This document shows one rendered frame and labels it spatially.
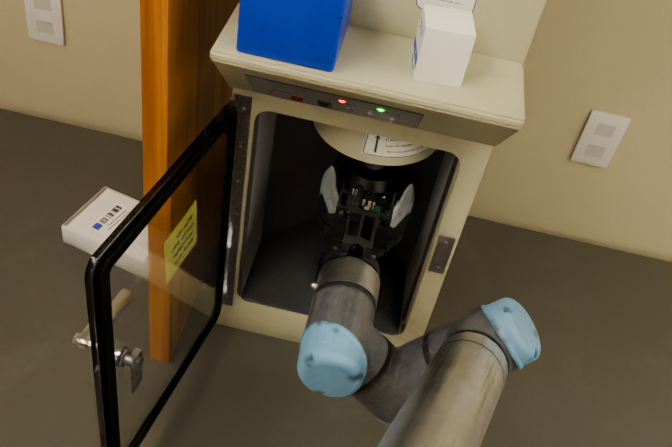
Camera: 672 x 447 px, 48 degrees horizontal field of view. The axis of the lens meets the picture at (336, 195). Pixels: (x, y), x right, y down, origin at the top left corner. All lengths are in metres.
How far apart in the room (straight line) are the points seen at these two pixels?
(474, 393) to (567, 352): 0.66
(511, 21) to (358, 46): 0.16
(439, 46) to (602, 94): 0.68
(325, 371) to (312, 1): 0.38
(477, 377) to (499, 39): 0.36
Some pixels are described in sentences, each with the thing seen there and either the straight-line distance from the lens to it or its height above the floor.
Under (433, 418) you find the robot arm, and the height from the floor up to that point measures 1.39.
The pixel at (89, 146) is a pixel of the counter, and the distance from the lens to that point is 1.56.
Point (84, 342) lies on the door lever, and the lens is 0.90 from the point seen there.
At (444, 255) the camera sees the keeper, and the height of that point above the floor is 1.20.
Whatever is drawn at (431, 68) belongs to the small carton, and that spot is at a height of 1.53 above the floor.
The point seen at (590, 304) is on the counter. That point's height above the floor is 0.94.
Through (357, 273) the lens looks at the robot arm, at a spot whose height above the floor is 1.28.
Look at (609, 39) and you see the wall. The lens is 1.36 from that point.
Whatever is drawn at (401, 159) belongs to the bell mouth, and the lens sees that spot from 0.98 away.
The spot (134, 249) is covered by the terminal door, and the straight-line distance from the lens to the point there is 0.79.
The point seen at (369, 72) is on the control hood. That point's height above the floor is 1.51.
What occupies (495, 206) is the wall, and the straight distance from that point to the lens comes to 1.55.
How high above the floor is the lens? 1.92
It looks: 41 degrees down
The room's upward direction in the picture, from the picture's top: 12 degrees clockwise
